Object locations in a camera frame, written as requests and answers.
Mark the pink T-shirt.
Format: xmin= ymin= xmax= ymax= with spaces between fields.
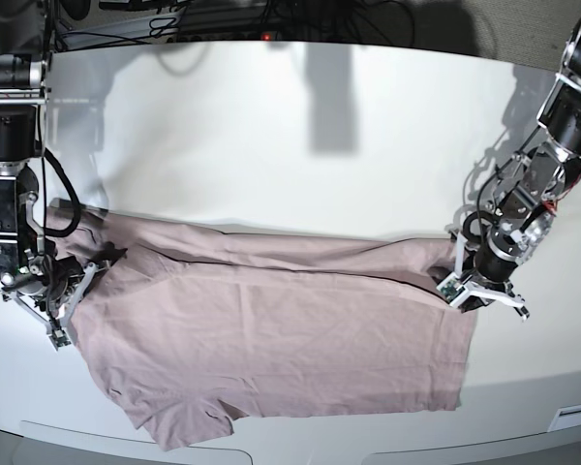
xmin=57 ymin=213 xmax=475 ymax=450

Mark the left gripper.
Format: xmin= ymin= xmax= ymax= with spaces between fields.
xmin=428 ymin=230 xmax=530 ymax=320

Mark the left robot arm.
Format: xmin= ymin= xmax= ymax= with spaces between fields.
xmin=437 ymin=18 xmax=581 ymax=319

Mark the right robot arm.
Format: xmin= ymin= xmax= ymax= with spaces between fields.
xmin=0 ymin=52 xmax=125 ymax=349

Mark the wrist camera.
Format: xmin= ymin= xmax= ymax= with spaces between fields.
xmin=48 ymin=327 xmax=72 ymax=351
xmin=437 ymin=273 xmax=468 ymax=308

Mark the power strip with red light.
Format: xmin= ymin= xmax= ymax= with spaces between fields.
xmin=257 ymin=30 xmax=281 ymax=42

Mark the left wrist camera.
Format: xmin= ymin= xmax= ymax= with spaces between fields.
xmin=437 ymin=273 xmax=468 ymax=308

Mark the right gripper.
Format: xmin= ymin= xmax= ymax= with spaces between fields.
xmin=0 ymin=212 xmax=127 ymax=334

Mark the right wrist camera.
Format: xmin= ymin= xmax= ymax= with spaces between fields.
xmin=48 ymin=327 xmax=72 ymax=351

